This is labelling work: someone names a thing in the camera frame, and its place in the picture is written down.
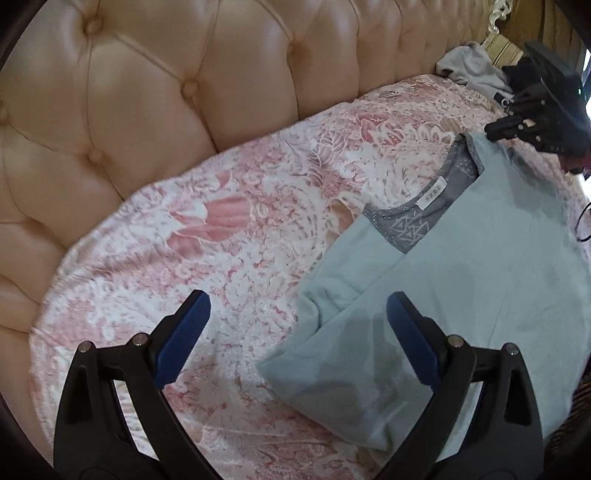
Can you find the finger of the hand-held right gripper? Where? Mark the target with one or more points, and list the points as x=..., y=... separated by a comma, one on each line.
x=508, y=129
x=528, y=102

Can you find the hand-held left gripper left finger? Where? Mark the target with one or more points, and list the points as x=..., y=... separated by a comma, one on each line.
x=184, y=341

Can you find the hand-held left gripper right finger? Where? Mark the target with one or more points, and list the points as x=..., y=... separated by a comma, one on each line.
x=411, y=341

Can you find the light blue shirt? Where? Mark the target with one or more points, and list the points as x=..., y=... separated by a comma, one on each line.
x=485, y=254

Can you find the black garment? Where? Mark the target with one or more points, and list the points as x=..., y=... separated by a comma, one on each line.
x=517, y=76

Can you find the yellow striped cushion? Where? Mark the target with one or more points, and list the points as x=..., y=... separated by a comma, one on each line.
x=505, y=51

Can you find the grey garment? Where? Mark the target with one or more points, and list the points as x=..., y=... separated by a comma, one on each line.
x=475, y=69

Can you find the brown wooden furniture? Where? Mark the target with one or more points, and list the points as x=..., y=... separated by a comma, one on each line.
x=545, y=23

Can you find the pink floral blanket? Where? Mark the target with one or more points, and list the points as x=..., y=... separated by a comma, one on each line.
x=207, y=230

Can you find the brown woven rug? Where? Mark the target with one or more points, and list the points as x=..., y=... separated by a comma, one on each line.
x=577, y=415

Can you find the peach tufted leather sofa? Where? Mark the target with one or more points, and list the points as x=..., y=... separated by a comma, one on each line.
x=138, y=92

